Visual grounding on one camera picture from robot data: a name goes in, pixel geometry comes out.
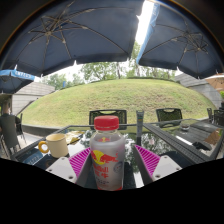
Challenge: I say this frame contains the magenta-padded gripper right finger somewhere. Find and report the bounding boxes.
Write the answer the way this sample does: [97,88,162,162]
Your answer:
[132,144,183,186]

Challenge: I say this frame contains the dark outdoor chair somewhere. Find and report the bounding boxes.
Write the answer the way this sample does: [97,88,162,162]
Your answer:
[0,114,27,151]

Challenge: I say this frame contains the large navy patio umbrella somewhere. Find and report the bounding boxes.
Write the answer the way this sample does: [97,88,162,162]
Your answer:
[0,0,146,78]

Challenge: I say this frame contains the grey umbrella pole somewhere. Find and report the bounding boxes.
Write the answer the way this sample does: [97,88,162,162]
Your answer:
[135,110,145,147]

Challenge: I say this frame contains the navy patio umbrella blue edge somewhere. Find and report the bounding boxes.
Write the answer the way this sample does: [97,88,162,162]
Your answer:
[136,1,224,79]

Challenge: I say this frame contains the small glass ashtray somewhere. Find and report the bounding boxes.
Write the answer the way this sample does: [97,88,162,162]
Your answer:
[180,122,191,132]

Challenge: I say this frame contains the dark green slatted chair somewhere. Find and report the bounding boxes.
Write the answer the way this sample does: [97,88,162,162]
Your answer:
[155,107,184,128]
[88,109,128,131]

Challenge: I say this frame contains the person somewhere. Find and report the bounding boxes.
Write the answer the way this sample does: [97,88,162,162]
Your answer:
[0,99,22,128]

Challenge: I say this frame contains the beige patio umbrella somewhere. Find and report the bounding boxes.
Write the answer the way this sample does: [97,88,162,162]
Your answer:
[204,73,224,93]

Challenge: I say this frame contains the clear red-capped drink bottle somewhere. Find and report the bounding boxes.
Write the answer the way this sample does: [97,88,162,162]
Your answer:
[89,115,126,192]

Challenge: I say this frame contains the blue lettered patio umbrella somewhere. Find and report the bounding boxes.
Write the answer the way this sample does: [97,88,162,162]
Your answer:
[0,69,41,94]

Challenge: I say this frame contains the yellow crumpled plastic bag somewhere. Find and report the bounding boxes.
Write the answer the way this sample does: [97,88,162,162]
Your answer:
[64,130,86,145]

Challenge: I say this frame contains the cream mug with yellow handle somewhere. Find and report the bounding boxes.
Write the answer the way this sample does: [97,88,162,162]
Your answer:
[37,133,70,159]

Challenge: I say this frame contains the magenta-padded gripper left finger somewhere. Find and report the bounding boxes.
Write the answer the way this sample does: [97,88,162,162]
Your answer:
[45,147,96,189]

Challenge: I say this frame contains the grey stone building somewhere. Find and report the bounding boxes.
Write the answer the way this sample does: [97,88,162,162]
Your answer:
[174,73,223,108]
[11,81,56,116]

